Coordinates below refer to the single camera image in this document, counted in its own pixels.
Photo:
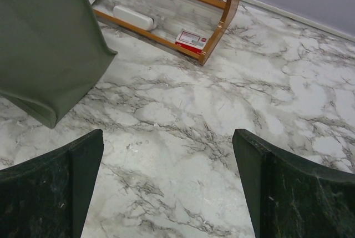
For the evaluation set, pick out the white eraser case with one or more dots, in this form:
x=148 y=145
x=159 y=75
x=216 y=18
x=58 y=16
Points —
x=134 y=18

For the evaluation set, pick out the red card box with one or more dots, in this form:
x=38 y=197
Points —
x=191 y=41

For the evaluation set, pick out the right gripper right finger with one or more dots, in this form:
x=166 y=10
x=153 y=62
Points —
x=290 y=196

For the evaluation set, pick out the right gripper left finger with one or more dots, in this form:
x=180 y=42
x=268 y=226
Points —
x=49 y=195

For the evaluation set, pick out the green canvas bag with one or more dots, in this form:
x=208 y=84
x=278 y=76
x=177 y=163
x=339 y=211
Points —
x=52 y=53

